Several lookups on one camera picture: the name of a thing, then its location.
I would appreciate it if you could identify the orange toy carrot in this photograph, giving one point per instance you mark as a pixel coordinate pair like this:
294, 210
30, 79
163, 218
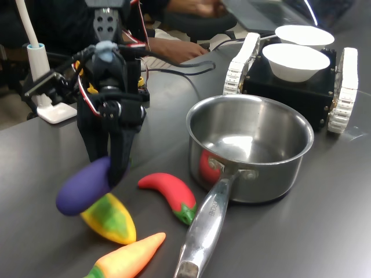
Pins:
130, 256

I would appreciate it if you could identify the person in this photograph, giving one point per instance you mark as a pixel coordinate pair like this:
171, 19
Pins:
158, 14

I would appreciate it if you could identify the white bowl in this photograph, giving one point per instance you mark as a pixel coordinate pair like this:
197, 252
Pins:
295, 62
304, 33

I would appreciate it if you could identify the grey laptop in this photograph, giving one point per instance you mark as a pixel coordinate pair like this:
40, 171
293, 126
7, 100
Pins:
261, 14

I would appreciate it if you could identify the black white-tracked small vehicle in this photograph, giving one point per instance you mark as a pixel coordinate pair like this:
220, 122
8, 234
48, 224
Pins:
290, 95

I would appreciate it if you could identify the pale grey putty lump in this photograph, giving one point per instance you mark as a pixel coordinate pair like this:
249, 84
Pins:
105, 50

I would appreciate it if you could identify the person's right hand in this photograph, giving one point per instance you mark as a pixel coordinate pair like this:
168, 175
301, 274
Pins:
185, 52

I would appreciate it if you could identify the purple toy aubergine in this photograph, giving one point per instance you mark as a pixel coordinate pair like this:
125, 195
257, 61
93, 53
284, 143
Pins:
81, 191

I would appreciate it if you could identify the person's left hand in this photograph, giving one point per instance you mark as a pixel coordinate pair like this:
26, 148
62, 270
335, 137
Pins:
207, 7

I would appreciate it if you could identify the yellow green toy corn cob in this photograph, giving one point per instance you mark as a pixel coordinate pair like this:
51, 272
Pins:
113, 220

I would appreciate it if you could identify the red toy chilli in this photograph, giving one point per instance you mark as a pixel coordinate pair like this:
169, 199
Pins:
174, 191

